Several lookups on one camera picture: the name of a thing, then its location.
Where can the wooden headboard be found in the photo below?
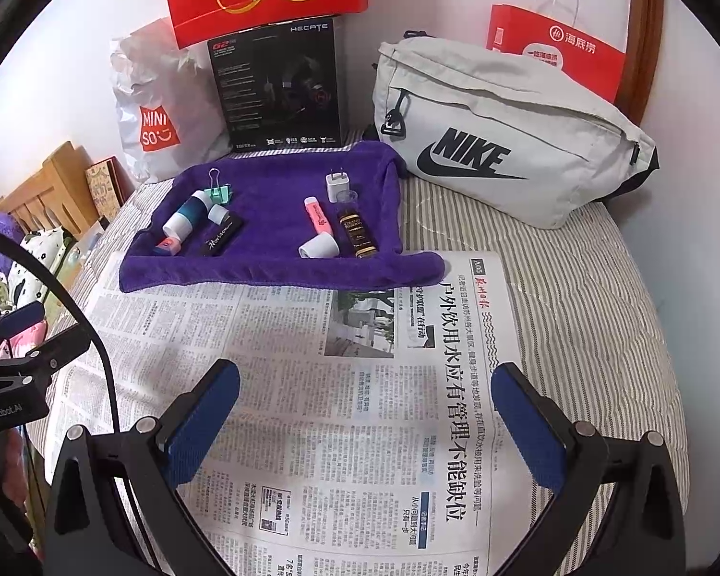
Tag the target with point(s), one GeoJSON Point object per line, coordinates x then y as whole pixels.
{"type": "Point", "coordinates": [54, 180]}

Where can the white spotted cloth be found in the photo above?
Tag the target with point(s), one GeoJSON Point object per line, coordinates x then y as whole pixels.
{"type": "Point", "coordinates": [42, 252]}

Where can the brown patterned box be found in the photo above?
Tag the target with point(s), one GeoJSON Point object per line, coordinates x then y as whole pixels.
{"type": "Point", "coordinates": [102, 186]}

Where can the black rectangular stick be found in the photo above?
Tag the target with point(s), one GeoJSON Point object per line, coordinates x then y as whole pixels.
{"type": "Point", "coordinates": [219, 234]}

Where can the white charger plug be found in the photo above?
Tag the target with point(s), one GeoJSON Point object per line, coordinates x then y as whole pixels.
{"type": "Point", "coordinates": [338, 187]}

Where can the person's left hand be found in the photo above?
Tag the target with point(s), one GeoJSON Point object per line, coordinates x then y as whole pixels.
{"type": "Point", "coordinates": [18, 462]}

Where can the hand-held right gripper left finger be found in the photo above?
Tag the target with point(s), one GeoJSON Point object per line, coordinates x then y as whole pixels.
{"type": "Point", "coordinates": [207, 414]}

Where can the brown wooden frame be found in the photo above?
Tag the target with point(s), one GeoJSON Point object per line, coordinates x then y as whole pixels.
{"type": "Point", "coordinates": [645, 42]}

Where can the pink highlighter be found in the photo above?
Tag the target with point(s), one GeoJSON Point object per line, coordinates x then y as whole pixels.
{"type": "Point", "coordinates": [318, 216]}

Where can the white plastic shopping bag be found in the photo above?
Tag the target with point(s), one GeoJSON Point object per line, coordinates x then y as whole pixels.
{"type": "Point", "coordinates": [168, 84]}

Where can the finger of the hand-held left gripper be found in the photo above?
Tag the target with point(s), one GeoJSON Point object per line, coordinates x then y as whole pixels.
{"type": "Point", "coordinates": [66, 341]}
{"type": "Point", "coordinates": [27, 314]}

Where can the brown gold lighter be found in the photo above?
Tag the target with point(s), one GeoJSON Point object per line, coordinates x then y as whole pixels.
{"type": "Point", "coordinates": [357, 234]}

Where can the purple plush toy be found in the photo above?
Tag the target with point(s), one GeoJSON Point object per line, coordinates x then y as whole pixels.
{"type": "Point", "coordinates": [3, 225]}

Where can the green binder clip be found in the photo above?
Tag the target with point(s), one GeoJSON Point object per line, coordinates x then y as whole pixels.
{"type": "Point", "coordinates": [222, 195]}

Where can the newspaper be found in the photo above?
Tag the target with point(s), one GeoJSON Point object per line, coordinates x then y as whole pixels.
{"type": "Point", "coordinates": [348, 432]}

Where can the clear plastic cap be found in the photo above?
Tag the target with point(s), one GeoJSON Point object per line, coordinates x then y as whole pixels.
{"type": "Point", "coordinates": [348, 197]}

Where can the purple towel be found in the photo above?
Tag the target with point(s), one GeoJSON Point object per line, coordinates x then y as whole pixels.
{"type": "Point", "coordinates": [270, 192]}

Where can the teal white bottle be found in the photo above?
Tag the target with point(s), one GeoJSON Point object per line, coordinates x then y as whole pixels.
{"type": "Point", "coordinates": [183, 216]}

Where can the grey waist bag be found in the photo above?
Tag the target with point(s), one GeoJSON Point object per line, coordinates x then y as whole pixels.
{"type": "Point", "coordinates": [546, 132]}

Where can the red gift bag gold print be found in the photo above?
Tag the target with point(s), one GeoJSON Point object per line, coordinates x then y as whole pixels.
{"type": "Point", "coordinates": [204, 6]}

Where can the black headset box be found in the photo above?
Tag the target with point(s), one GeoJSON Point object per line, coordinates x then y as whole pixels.
{"type": "Point", "coordinates": [246, 108]}

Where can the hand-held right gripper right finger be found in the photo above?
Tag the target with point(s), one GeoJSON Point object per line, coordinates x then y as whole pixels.
{"type": "Point", "coordinates": [525, 426]}

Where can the red white paper bag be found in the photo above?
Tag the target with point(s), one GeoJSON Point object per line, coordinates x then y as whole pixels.
{"type": "Point", "coordinates": [594, 54]}

